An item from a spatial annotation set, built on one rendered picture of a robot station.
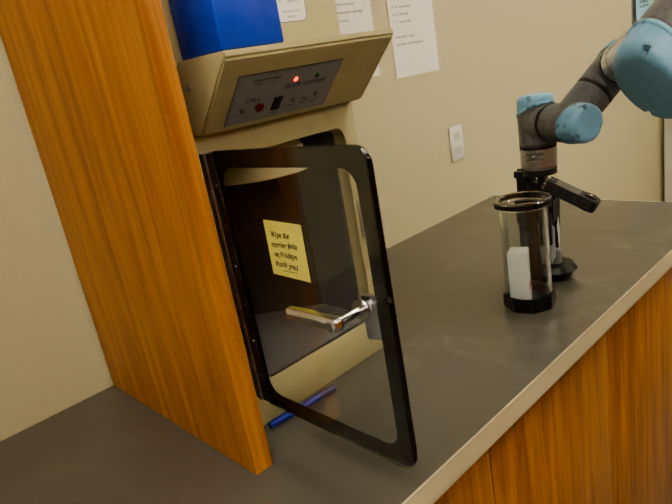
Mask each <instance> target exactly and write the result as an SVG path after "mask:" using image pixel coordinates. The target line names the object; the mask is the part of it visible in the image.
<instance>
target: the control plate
mask: <svg viewBox="0 0 672 504"><path fill-rule="evenodd" d="M343 60H344V59H339V60H333V61H327V62H321V63H316V64H310V65H304V66H298V67H292V68H287V69H281V70H275V71H269V72H263V73H258V74H252V75H246V76H240V77H239V79H238V82H237V85H236V89H235V92H234V95H233V98H232V102H231V105H230V108H229V111H228V115H227V118H226V121H225V124H224V127H227V126H231V125H236V124H240V123H244V122H248V121H253V120H257V119H261V118H266V117H270V116H274V115H278V114H283V113H287V112H291V111H295V110H300V109H304V108H308V107H312V106H317V105H321V104H324V102H325V99H326V97H327V95H328V93H329V91H330V88H331V86H332V84H333V82H334V80H335V77H336V75H337V73H338V71H339V69H340V66H341V64H342V62H343ZM317 72H320V76H319V77H317V78H315V77H314V76H315V74H316V73H317ZM295 76H299V79H298V80H297V81H296V82H293V78H294V77H295ZM316 91H317V92H318V96H317V97H316V96H313V94H314V92H316ZM304 94H306V97H307V98H306V99H302V98H301V97H302V95H304ZM279 96H283V99H282V101H281V104H280V106H279V109H276V110H271V111H270V109H271V106H272V103H273V101H274V98H275V97H279ZM292 96H293V97H295V98H294V100H295V101H294V102H292V101H291V102H290V101H289V99H290V98H291V97H292ZM259 103H263V105H264V108H263V109H262V110H261V111H260V112H256V111H255V107H256V105H258V104H259ZM241 108H245V111H244V113H242V114H239V110H240V109H241Z"/></svg>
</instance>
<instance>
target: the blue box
mask: <svg viewBox="0 0 672 504"><path fill-rule="evenodd" d="M168 2H169V6H170V10H171V12H170V13H171V14H172V19H173V23H174V27H175V31H176V35H177V40H178V44H179V48H180V52H181V56H182V59H183V60H184V61H185V60H189V59H193V58H197V57H200V56H204V55H208V54H212V53H216V52H220V51H225V50H232V49H239V48H247V47H254V46H262V45H269V44H276V43H283V42H284V38H283V33H282V27H281V22H280V17H279V11H278V6H277V1H276V0H168Z"/></svg>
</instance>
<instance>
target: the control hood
mask: <svg viewBox="0 0 672 504"><path fill-rule="evenodd" d="M392 37H393V30H391V28H387V29H380V30H373V31H365V32H358V33H350V34H343V35H336V36H328V37H321V38H313V39H306V40H299V41H291V42H284V43H276V44H269V45H262V46H254V47H247V48H239V49H232V50H225V51H220V52H216V53H212V54H208V55H204V56H200V57H197V58H193V59H189V60H185V61H181V62H178V65H176V67H177V71H178V75H179V79H180V83H181V87H182V91H183V96H184V100H185V104H186V108H187V112H188V116H189V120H190V124H191V129H192V133H193V135H195V137H204V136H208V135H212V134H216V133H220V132H225V131H229V130H233V129H237V128H241V127H245V126H249V125H254V124H258V123H262V122H266V121H270V120H274V119H279V118H283V117H287V116H291V115H295V114H299V113H304V112H308V111H312V110H316V109H320V108H324V107H328V106H333V105H337V104H341V103H345V102H349V101H353V100H358V99H360V98H361V97H362V95H363V93H364V92H365V90H366V88H367V86H368V84H369V82H370V80H371V78H372V76H373V74H374V72H375V70H376V68H377V66H378V64H379V62H380V60H381V58H382V56H383V54H384V52H385V50H386V48H387V46H388V45H389V43H390V41H391V39H392ZM339 59H344V60H343V62H342V64H341V66H340V69H339V71H338V73H337V75H336V77H335V80H334V82H333V84H332V86H331V88H330V91H329V93H328V95H327V97H326V99H325V102H324V104H321V105H317V106H312V107H308V108H304V109H300V110H295V111H291V112H287V113H283V114H278V115H274V116H270V117H266V118H261V119H257V120H253V121H248V122H244V123H240V124H236V125H231V126H227V127H224V124H225V121H226V118H227V115H228V111H229V108H230V105H231V102H232V98H233V95H234V92H235V89H236V85H237V82H238V79H239V77H240V76H246V75H252V74H258V73H263V72H269V71H275V70H281V69H287V68H292V67H298V66H304V65H310V64H316V63H321V62H327V61H333V60H339Z"/></svg>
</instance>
